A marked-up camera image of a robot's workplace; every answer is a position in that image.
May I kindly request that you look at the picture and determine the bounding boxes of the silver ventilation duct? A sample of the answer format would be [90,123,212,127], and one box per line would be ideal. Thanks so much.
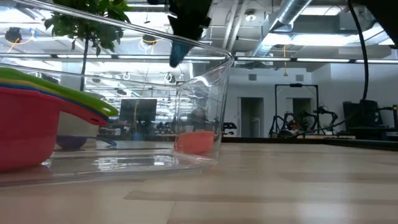
[248,0,313,58]

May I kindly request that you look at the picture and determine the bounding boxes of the small navy measuring cup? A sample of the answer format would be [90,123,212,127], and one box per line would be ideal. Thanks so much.
[55,134,118,150]

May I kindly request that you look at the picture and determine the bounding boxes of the cyan measuring cup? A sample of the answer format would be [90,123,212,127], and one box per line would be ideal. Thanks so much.
[169,41,194,68]

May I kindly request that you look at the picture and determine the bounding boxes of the orange measuring cup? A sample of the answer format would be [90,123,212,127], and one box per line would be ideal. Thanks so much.
[174,131,216,156]

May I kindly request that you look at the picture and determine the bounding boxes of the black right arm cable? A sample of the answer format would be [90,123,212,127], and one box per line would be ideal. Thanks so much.
[295,0,370,138]

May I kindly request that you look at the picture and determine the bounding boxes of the white plant pot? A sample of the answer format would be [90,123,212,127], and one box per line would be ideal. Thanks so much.
[57,111,105,147]

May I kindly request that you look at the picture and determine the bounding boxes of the red measuring cup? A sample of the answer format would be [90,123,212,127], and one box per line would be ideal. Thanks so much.
[0,86,109,174]

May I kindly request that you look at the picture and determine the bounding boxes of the black portal frame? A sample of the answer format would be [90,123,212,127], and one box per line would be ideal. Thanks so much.
[274,83,320,138]

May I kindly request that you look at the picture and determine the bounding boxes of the yellow hanging cord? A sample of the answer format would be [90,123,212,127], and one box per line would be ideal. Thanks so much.
[281,45,289,77]

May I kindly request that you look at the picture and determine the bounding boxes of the dark background monitor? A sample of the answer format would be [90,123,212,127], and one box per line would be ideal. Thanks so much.
[119,98,158,123]

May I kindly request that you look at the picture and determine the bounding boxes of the black cabinet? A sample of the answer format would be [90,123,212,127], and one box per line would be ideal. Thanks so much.
[343,99,384,131]

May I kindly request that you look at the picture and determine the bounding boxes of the yellow measuring cup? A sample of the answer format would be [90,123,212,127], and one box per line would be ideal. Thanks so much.
[0,77,109,118]

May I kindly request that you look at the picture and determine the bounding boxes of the person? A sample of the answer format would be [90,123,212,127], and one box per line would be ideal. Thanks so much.
[186,107,210,133]
[287,119,302,135]

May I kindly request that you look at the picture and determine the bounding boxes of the green measuring cup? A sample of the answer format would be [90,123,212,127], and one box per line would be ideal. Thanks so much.
[0,67,119,118]

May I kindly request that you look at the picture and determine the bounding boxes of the grey door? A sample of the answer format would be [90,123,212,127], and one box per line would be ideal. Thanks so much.
[239,96,265,138]

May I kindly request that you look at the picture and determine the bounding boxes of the clear plastic basket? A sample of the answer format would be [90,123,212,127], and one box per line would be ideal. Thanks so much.
[0,0,234,187]

